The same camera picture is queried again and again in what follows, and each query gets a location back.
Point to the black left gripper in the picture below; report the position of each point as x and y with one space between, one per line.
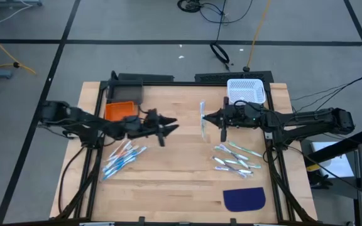
140 130

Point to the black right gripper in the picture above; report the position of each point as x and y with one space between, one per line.
244 123

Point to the green toothbrush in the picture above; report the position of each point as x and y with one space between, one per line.
245 149
242 163

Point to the orange toothbrush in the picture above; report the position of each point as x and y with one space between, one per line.
119 149
126 151

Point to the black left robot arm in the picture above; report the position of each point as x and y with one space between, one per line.
83 120

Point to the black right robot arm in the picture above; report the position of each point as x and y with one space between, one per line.
310 120

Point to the white plastic basket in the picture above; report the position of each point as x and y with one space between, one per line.
247 91

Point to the black vented box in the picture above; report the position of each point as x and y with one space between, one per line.
231 77

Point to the orange plastic basket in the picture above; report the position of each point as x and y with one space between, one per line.
118 111

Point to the black flat box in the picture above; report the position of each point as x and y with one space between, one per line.
146 77

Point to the dark grey plastic basket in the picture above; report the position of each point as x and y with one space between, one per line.
124 94

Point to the dark blue flat pad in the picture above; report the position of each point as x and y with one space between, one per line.
244 199

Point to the white sheet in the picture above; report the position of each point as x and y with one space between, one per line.
335 163

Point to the black support beam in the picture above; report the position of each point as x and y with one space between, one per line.
341 146

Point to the grey cart base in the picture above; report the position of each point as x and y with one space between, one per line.
11 2

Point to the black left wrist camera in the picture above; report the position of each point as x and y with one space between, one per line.
151 116

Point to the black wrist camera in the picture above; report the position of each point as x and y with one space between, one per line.
151 116
240 111

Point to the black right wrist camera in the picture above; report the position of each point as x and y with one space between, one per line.
240 111

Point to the black metal table frame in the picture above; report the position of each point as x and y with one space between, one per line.
184 84

